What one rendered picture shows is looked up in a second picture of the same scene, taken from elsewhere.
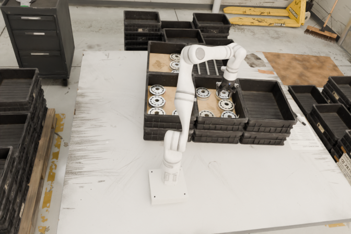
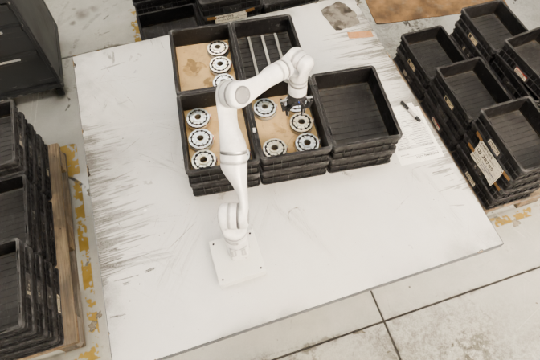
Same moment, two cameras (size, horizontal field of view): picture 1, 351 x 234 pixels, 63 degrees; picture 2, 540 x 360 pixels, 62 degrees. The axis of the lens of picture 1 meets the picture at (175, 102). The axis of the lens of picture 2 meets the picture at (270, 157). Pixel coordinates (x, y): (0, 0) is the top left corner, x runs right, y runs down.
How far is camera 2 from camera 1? 0.50 m
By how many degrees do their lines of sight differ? 17
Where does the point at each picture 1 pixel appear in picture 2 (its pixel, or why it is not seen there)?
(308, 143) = (424, 150)
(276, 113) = (374, 119)
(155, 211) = (227, 296)
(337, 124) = (473, 89)
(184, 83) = (228, 141)
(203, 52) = (247, 91)
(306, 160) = (421, 177)
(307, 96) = (432, 45)
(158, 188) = (226, 266)
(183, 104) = (232, 170)
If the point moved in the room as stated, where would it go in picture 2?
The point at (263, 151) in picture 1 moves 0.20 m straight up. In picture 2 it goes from (362, 177) to (370, 154)
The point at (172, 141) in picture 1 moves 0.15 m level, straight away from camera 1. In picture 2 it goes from (228, 222) to (227, 182)
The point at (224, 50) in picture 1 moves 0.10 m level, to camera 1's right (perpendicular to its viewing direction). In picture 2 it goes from (280, 72) to (308, 71)
